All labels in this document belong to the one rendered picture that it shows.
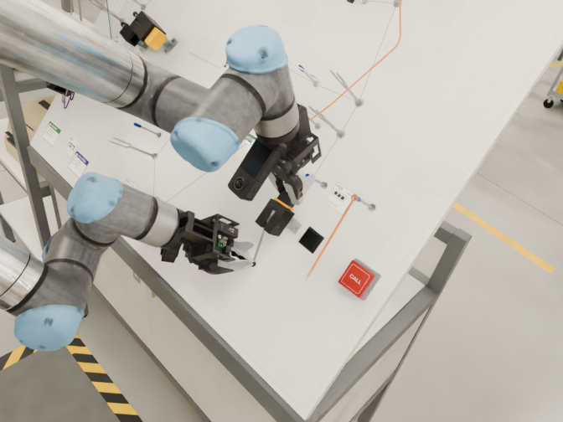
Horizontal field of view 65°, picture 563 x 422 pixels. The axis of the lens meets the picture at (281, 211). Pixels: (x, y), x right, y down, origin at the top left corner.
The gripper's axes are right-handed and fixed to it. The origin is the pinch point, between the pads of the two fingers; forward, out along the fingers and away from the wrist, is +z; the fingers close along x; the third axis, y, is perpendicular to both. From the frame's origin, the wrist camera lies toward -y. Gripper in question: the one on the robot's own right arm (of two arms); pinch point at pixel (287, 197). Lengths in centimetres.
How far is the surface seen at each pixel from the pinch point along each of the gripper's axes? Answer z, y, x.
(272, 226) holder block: 0.7, -6.0, -2.0
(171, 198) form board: 14.5, -13.9, 30.4
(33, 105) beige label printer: 32, -23, 121
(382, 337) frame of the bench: 42.3, 0.4, -23.5
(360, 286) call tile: 5.3, -2.9, -20.6
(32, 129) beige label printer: 31, -28, 108
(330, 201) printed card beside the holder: 4.8, 6.5, -4.7
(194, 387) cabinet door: 57, -43, 8
